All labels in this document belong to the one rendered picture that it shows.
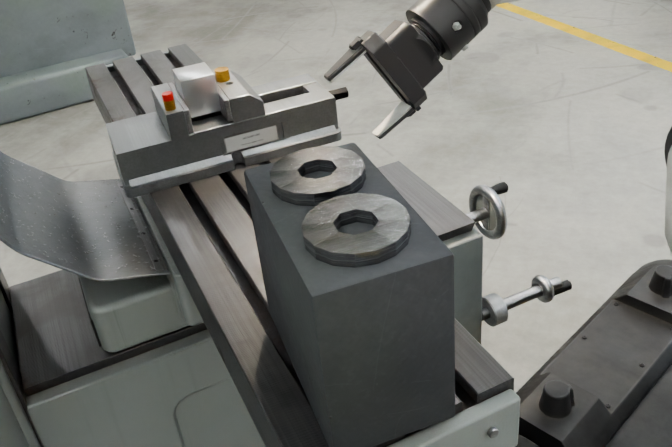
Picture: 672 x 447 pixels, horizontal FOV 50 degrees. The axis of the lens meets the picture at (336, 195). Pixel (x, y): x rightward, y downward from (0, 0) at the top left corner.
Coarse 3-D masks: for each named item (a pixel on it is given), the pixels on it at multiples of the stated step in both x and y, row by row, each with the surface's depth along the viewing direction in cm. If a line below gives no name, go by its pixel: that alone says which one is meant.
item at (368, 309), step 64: (256, 192) 67; (320, 192) 64; (384, 192) 65; (320, 256) 57; (384, 256) 56; (448, 256) 56; (320, 320) 55; (384, 320) 57; (448, 320) 60; (320, 384) 60; (384, 384) 61; (448, 384) 63
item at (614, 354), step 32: (640, 288) 127; (608, 320) 123; (640, 320) 123; (576, 352) 118; (608, 352) 117; (640, 352) 116; (544, 384) 105; (576, 384) 112; (608, 384) 111; (640, 384) 111; (544, 416) 105; (576, 416) 104; (608, 416) 106; (640, 416) 108
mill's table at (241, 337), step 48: (96, 96) 150; (144, 96) 139; (192, 192) 111; (240, 192) 109; (192, 240) 95; (240, 240) 94; (192, 288) 93; (240, 288) 89; (240, 336) 78; (240, 384) 78; (288, 384) 72; (480, 384) 69; (288, 432) 66; (432, 432) 66; (480, 432) 68
